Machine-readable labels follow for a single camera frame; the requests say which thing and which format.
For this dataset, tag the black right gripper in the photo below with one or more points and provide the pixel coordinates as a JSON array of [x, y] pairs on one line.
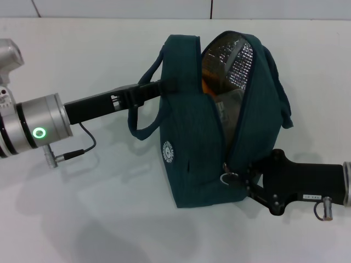
[[299, 180]]

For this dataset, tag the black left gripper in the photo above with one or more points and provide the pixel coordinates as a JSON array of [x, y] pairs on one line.
[[93, 105]]

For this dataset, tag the dark teal lunch bag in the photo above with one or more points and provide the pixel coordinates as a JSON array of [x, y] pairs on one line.
[[192, 142]]

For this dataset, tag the orange pear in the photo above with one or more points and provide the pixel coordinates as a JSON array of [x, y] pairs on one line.
[[207, 87]]

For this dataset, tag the clear blue-rimmed food container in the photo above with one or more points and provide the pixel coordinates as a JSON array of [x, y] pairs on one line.
[[230, 112]]

